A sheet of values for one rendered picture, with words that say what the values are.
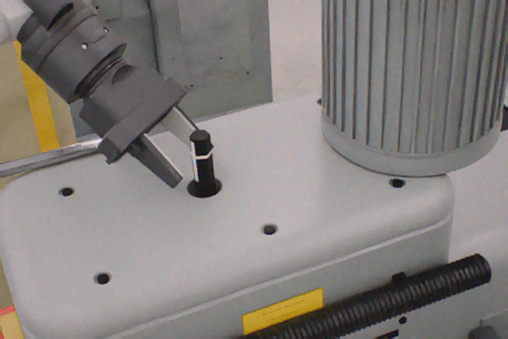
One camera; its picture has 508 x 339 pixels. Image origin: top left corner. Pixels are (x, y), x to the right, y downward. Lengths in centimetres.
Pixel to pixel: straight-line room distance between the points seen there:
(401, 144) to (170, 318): 29
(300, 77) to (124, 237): 379
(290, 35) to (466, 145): 410
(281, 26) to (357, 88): 421
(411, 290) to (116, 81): 37
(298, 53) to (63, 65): 398
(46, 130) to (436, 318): 201
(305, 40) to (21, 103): 243
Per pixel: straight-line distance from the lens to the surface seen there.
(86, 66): 90
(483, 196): 114
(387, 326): 104
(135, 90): 92
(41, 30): 91
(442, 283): 96
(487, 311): 114
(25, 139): 293
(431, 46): 87
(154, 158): 91
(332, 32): 91
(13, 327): 98
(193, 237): 89
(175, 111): 94
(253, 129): 102
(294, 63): 476
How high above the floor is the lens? 248
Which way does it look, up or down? 38 degrees down
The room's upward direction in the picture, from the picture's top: 4 degrees counter-clockwise
